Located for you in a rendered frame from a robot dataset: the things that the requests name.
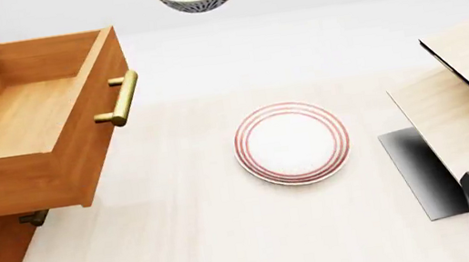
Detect open wooden drawer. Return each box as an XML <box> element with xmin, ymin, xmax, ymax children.
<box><xmin>0</xmin><ymin>24</ymin><xmax>149</xmax><ymax>221</ymax></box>

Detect brass drawer handle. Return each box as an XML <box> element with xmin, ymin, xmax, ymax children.
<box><xmin>17</xmin><ymin>208</ymin><xmax>52</xmax><ymax>230</ymax></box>
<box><xmin>87</xmin><ymin>67</ymin><xmax>146</xmax><ymax>131</ymax></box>

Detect pale wooden board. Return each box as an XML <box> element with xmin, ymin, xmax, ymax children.
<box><xmin>383</xmin><ymin>62</ymin><xmax>469</xmax><ymax>229</ymax></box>

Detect white plate with red rings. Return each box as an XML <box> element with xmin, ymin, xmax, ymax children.
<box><xmin>228</xmin><ymin>93</ymin><xmax>357</xmax><ymax>195</ymax></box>

